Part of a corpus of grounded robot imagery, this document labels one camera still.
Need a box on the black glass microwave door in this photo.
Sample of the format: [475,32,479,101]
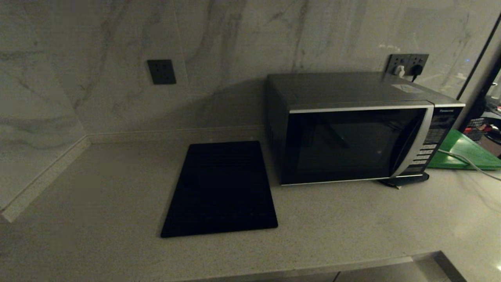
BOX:
[280,105,435,185]

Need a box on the silver black microwave oven body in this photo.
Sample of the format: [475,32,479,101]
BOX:
[266,72,466,185]

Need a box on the black induction cooktop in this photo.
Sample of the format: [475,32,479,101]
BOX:
[160,141,279,238]

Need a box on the green cutting board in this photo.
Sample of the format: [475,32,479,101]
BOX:
[428,129,501,170]

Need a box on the dark single wall socket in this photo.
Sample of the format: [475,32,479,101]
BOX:
[147,59,177,85]

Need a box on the grey wall socket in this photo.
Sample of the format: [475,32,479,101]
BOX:
[407,54,429,77]
[387,54,411,76]

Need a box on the white power cable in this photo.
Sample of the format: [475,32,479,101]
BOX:
[438,149,501,181]

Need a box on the black partition frame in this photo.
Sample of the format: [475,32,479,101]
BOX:
[456,14,501,132]

